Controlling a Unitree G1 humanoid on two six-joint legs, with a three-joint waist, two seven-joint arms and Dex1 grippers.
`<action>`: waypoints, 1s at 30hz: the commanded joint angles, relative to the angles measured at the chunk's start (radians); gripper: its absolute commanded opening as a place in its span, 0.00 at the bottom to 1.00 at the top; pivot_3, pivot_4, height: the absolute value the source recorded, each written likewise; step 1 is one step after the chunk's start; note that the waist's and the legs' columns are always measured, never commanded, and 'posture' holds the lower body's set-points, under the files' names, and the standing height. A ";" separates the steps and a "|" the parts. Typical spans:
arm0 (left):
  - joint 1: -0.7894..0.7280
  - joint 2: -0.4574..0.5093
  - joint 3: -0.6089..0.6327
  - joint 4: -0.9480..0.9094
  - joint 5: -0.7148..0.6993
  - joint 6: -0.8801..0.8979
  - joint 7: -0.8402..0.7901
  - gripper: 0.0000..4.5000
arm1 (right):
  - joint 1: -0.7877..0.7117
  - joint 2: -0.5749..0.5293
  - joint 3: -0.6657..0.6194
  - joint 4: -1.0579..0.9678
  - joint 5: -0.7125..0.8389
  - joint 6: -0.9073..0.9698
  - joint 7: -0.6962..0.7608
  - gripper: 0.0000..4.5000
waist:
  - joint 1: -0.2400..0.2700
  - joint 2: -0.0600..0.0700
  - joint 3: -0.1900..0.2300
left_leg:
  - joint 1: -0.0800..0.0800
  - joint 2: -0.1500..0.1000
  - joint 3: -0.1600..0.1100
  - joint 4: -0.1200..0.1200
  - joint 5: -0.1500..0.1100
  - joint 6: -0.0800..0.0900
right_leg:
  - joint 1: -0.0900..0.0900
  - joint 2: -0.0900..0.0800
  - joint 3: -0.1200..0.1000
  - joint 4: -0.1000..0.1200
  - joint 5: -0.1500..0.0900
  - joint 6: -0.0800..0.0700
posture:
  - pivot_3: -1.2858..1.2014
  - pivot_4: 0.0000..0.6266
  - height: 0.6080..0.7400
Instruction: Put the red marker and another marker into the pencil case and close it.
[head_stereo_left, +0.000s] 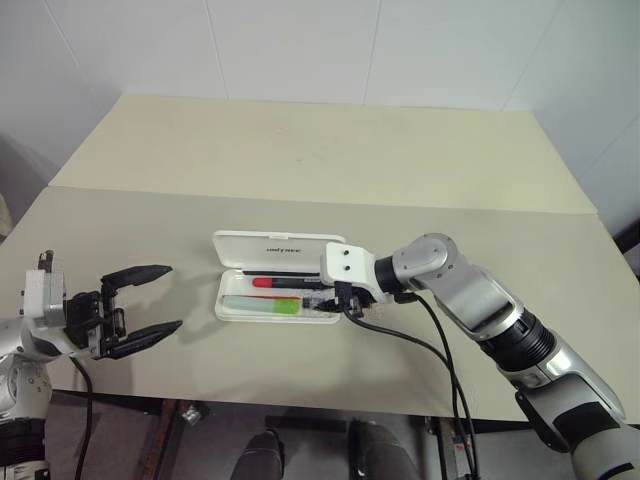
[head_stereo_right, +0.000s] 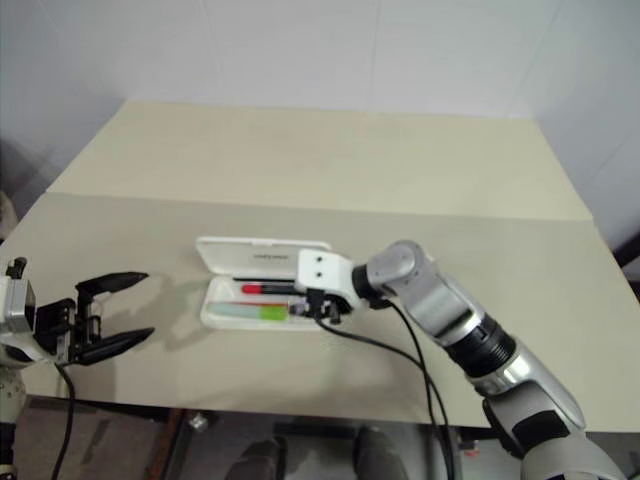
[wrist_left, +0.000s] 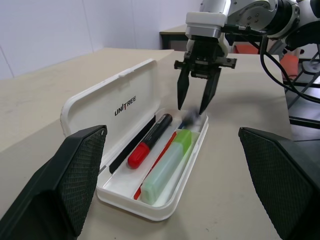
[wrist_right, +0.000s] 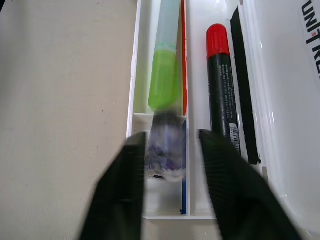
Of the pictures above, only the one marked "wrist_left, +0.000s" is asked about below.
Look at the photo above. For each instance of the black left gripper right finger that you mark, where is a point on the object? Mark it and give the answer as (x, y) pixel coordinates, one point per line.
(282, 185)

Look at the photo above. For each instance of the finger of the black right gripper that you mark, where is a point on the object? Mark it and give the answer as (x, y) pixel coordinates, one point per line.
(211, 92)
(183, 87)

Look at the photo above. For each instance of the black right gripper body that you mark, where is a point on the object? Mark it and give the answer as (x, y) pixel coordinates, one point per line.
(203, 62)

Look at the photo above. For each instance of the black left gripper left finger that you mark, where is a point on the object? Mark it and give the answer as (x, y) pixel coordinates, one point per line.
(62, 180)

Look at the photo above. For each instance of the black marker with red cap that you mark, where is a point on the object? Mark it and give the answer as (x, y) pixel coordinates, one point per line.
(152, 135)

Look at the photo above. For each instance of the green translucent highlighter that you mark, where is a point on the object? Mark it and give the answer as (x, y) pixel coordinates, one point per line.
(167, 165)

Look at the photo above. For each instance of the white open pencil case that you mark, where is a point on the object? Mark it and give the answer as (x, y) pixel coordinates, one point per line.
(105, 100)

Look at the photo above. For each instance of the dark desk with wooden top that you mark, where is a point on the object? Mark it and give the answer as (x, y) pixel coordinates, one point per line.
(172, 40)

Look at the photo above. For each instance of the red box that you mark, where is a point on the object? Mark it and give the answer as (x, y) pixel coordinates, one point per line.
(247, 49)

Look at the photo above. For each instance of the orange red object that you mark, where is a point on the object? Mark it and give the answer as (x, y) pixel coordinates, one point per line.
(290, 65)

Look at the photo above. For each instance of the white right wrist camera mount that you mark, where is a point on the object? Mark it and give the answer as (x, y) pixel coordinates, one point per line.
(203, 18)

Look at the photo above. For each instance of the black metal stand frame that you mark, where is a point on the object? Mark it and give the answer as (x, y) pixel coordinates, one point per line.
(303, 122)

